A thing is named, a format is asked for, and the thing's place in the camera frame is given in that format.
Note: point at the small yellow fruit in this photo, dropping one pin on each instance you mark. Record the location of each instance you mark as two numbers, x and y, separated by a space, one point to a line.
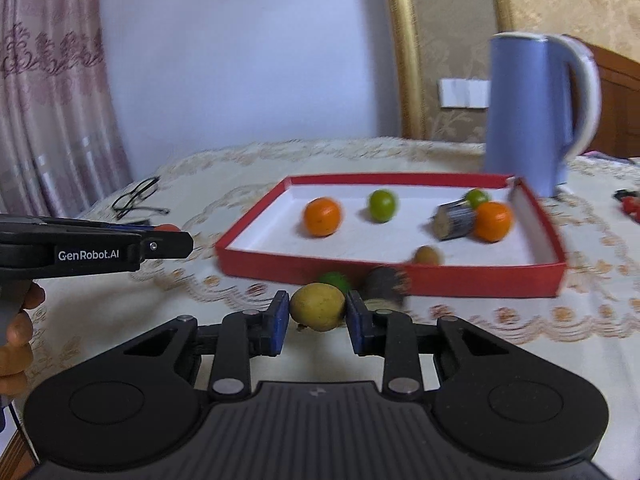
317 307
428 256

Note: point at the black eyeglasses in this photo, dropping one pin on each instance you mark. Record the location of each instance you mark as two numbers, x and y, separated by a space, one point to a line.
131 197

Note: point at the cream embroidered tablecloth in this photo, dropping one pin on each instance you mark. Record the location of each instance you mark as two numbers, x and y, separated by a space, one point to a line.
150 310

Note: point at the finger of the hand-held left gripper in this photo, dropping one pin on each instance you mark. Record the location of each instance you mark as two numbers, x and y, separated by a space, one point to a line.
100 224
167 247

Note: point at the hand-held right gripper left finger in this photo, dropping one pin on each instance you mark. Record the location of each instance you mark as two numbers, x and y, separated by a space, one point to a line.
277 326

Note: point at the dark green oval fruit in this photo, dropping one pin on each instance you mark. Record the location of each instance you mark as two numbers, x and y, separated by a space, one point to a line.
333 280

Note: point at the red cherry tomato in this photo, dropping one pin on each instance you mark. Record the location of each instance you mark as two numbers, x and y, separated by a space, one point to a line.
629 204
168 228

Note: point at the blue electric kettle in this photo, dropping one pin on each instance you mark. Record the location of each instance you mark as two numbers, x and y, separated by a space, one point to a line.
525 110

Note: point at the green tomato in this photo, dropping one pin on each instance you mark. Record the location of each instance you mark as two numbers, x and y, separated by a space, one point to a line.
475 197
383 205

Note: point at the pink patterned curtain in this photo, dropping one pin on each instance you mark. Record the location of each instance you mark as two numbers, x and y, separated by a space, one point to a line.
50 85

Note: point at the orange mandarin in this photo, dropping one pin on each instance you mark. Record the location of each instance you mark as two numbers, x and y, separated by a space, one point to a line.
323 217
494 222

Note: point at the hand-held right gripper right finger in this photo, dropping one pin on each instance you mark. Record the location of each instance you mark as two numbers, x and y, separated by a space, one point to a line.
356 326

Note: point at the wooden headboard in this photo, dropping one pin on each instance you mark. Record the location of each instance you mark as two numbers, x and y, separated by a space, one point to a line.
620 110

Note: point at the gold wall frame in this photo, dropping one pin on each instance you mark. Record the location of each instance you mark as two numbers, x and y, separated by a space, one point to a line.
407 60

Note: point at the white wall switch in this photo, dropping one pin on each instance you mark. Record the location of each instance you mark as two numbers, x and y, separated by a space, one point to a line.
462 93

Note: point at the red cardboard box tray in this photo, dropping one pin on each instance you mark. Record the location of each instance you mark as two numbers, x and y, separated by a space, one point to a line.
475 280

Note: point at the person's left hand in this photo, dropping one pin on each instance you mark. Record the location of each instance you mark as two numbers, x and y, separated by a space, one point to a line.
17 332

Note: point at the dark purple sugarcane piece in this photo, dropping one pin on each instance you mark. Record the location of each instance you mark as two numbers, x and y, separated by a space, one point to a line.
385 286
455 220

